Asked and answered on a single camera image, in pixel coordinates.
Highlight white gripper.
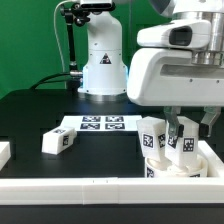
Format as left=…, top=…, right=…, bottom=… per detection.
left=127, top=48, right=224, bottom=138

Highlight white rail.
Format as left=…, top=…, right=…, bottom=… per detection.
left=0, top=177, right=224, bottom=205
left=198, top=141, right=224, bottom=178

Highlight white front rail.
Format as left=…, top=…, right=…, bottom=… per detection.
left=0, top=177, right=224, bottom=205

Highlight white block at left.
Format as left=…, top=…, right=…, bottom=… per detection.
left=0, top=142, right=11, bottom=170

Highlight white cable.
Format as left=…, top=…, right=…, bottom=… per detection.
left=53, top=0, right=74, bottom=64

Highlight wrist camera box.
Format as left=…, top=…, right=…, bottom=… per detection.
left=137, top=19, right=211, bottom=49

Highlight white marker sheet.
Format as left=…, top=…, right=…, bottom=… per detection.
left=61, top=115, right=141, bottom=132

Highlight white right rail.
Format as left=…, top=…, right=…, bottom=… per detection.
left=198, top=141, right=224, bottom=178

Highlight black cables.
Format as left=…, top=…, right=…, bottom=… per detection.
left=29, top=73, right=81, bottom=90

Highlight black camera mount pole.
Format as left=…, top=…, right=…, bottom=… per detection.
left=60, top=3, right=90, bottom=92

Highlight white round stool seat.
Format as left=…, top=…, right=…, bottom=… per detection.
left=144, top=155, right=208, bottom=178

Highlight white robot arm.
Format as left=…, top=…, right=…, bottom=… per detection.
left=80, top=0, right=224, bottom=137

